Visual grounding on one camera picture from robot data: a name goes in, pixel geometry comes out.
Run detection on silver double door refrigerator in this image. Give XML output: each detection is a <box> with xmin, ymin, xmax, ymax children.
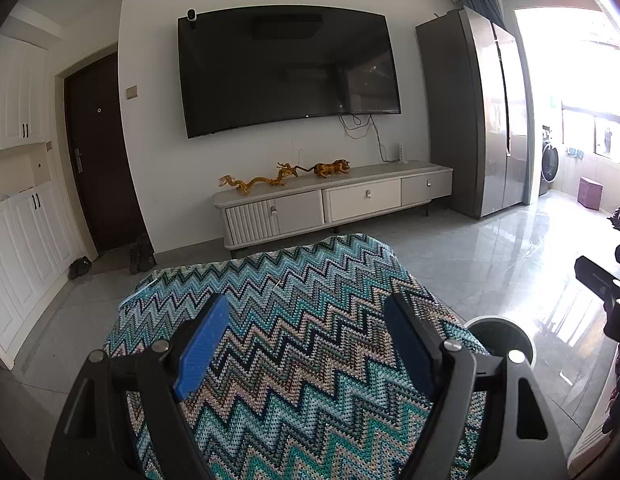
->
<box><xmin>416</xmin><ymin>8</ymin><xmax>529</xmax><ymax>219</ymax></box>

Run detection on golden tiger figurine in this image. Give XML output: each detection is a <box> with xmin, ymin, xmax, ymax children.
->
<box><xmin>298</xmin><ymin>159</ymin><xmax>350</xmax><ymax>179</ymax></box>

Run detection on wall light switch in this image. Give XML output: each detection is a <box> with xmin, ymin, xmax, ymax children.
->
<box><xmin>126</xmin><ymin>86</ymin><xmax>139</xmax><ymax>100</ymax></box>

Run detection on large black wall television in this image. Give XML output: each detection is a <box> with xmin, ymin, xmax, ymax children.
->
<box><xmin>177</xmin><ymin>6</ymin><xmax>401</xmax><ymax>139</ymax></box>

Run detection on grey window curtain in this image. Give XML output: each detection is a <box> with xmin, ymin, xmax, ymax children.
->
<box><xmin>462</xmin><ymin>0</ymin><xmax>506</xmax><ymax>28</ymax></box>

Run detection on grey round trash bin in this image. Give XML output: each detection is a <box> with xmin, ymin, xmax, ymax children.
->
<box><xmin>465</xmin><ymin>315</ymin><xmax>536</xmax><ymax>366</ymax></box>

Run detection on cables under television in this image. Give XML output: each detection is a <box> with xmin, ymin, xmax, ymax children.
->
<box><xmin>338</xmin><ymin>112</ymin><xmax>399</xmax><ymax>164</ymax></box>

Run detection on zigzag knitted table cloth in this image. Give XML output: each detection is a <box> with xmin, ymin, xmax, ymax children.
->
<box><xmin>104</xmin><ymin>234</ymin><xmax>482</xmax><ymax>479</ymax></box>

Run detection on white low tv cabinet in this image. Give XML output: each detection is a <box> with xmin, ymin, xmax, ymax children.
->
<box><xmin>213</xmin><ymin>162</ymin><xmax>453</xmax><ymax>252</ymax></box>

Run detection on purple cube stool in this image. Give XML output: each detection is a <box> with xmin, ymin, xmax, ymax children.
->
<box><xmin>578</xmin><ymin>177</ymin><xmax>604</xmax><ymax>210</ymax></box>

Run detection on dark brown entrance door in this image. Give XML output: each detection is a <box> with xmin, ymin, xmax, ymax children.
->
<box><xmin>64</xmin><ymin>53</ymin><xmax>146</xmax><ymax>254</ymax></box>

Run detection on golden dragon figurine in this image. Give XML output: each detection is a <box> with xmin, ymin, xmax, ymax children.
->
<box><xmin>219</xmin><ymin>162</ymin><xmax>298</xmax><ymax>196</ymax></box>

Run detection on front loading washing machine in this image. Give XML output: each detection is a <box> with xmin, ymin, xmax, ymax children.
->
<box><xmin>538</xmin><ymin>125</ymin><xmax>559</xmax><ymax>196</ymax></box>

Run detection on dark shoes by door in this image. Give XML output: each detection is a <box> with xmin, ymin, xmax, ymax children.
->
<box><xmin>129</xmin><ymin>233</ymin><xmax>156</xmax><ymax>274</ymax></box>

